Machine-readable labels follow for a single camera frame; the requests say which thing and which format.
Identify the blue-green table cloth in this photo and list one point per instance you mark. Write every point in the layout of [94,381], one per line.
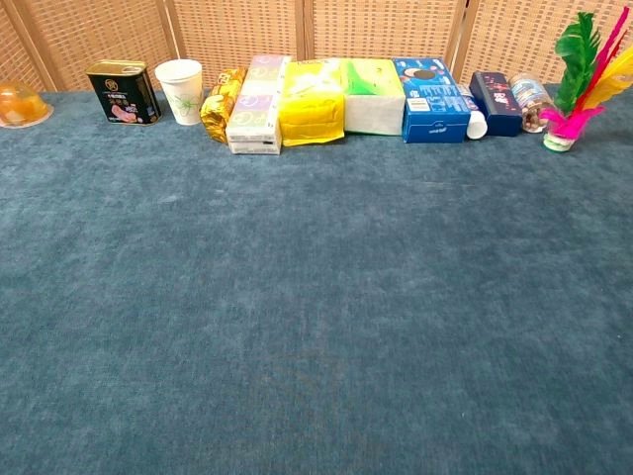
[316,307]

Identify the yellow tissue pack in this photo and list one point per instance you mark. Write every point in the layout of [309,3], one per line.
[310,106]

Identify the white purple box stack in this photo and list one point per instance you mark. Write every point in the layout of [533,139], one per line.
[257,106]

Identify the green white tissue pack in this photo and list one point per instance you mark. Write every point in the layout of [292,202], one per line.
[373,96]

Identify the gold foil snack pack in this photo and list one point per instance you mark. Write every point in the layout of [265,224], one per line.
[220,106]

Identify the blue cookie box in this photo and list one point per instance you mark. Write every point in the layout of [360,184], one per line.
[434,101]

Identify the small white capped bottle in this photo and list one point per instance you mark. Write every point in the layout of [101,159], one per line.
[476,123]

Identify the white paper cup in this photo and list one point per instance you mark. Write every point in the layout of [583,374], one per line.
[181,92]

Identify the woven rattan folding screen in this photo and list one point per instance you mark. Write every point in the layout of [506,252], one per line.
[232,29]

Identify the dark navy box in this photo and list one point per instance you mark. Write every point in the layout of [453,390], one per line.
[495,101]

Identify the black luncheon meat tin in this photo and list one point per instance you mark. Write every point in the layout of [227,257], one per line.
[123,93]

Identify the clear jar of snacks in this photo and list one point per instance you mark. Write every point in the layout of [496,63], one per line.
[531,101]

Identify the colourful feather shuttlecock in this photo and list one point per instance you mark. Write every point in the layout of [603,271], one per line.
[578,74]

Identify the clear fruit jelly cup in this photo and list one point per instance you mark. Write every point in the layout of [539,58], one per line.
[21,105]

